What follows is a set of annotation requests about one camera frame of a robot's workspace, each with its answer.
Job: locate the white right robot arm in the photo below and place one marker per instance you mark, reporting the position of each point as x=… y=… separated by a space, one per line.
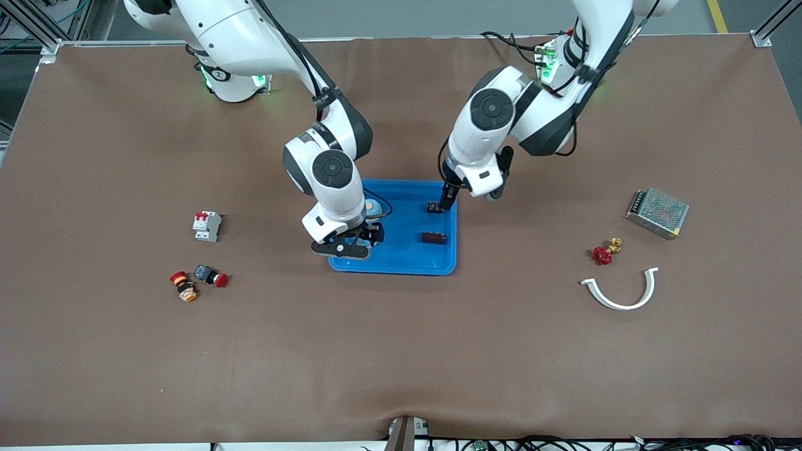
x=238 y=31

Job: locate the aluminium frame post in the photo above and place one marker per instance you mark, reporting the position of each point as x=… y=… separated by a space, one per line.
x=47 y=45
x=761 y=39

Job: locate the blue plastic tray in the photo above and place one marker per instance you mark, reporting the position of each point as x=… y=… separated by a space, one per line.
x=407 y=257

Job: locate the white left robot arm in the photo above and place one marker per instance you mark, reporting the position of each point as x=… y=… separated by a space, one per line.
x=495 y=113

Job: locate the metal mesh power supply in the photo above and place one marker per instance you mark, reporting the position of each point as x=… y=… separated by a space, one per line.
x=658 y=213

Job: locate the red orange push button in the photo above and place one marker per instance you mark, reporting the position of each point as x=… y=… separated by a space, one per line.
x=185 y=289

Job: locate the white red circuit breaker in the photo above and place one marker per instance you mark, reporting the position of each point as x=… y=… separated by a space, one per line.
x=207 y=227

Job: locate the red mushroom button blue block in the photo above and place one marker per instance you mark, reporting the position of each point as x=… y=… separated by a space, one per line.
x=203 y=273

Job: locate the grey metal camera post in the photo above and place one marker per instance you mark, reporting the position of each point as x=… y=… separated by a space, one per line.
x=401 y=435

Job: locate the white curved plastic clamp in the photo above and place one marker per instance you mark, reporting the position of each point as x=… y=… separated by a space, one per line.
x=617 y=305

